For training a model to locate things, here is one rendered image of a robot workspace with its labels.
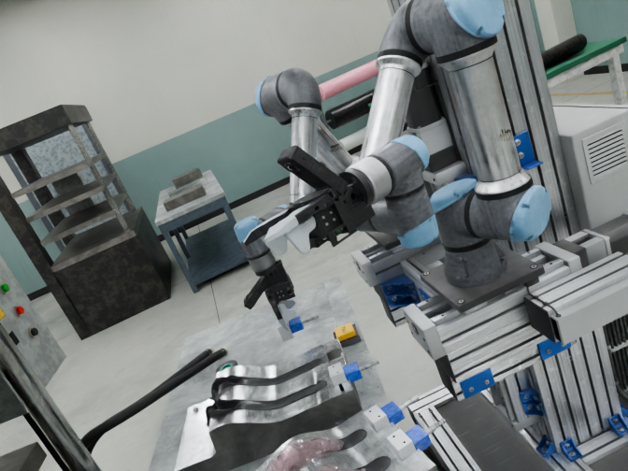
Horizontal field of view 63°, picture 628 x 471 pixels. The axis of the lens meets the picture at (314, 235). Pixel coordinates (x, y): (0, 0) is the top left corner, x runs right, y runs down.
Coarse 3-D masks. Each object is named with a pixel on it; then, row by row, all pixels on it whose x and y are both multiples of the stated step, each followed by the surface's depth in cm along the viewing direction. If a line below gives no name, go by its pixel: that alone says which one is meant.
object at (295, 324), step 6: (294, 318) 161; (300, 318) 160; (312, 318) 159; (288, 324) 157; (294, 324) 157; (300, 324) 157; (282, 330) 157; (294, 330) 158; (300, 330) 158; (282, 336) 158; (288, 336) 158
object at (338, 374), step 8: (328, 368) 134; (336, 368) 132; (344, 368) 133; (352, 368) 132; (360, 368) 132; (336, 376) 130; (344, 376) 130; (352, 376) 131; (360, 376) 131; (336, 384) 131
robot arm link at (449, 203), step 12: (468, 180) 117; (444, 192) 118; (456, 192) 114; (468, 192) 114; (432, 204) 119; (444, 204) 115; (456, 204) 114; (468, 204) 112; (444, 216) 117; (456, 216) 114; (468, 216) 112; (444, 228) 119; (456, 228) 116; (468, 228) 113; (444, 240) 121; (456, 240) 118; (468, 240) 117; (480, 240) 118
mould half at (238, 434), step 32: (320, 352) 147; (288, 384) 140; (352, 384) 133; (192, 416) 148; (224, 416) 129; (256, 416) 129; (288, 416) 128; (320, 416) 128; (192, 448) 135; (224, 448) 128; (256, 448) 129
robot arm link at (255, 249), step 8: (240, 224) 146; (248, 224) 145; (256, 224) 146; (240, 232) 145; (248, 232) 145; (240, 240) 147; (256, 240) 146; (248, 248) 147; (256, 248) 147; (264, 248) 148; (248, 256) 149; (256, 256) 148
